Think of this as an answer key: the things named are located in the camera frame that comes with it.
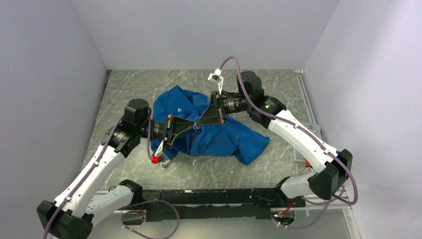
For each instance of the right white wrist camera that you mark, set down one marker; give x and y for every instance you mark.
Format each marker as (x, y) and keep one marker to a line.
(217, 78)

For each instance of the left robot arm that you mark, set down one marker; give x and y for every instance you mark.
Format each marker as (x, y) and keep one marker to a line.
(74, 212)

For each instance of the blue zip jacket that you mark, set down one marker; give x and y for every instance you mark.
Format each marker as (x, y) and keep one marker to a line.
(231, 138)

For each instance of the clear plastic organizer box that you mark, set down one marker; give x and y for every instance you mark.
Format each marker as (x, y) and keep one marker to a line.
(316, 130)

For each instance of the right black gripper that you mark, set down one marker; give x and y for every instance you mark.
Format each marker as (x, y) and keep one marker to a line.
(214, 114)

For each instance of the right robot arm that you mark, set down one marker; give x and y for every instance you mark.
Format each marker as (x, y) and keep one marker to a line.
(330, 166)

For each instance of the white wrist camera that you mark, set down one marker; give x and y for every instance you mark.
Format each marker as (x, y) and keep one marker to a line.
(217, 78)
(160, 157)

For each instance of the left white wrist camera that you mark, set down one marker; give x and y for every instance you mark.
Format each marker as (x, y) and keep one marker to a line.
(160, 157)

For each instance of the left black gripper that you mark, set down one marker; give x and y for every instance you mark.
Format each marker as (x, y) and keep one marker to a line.
(175, 126)

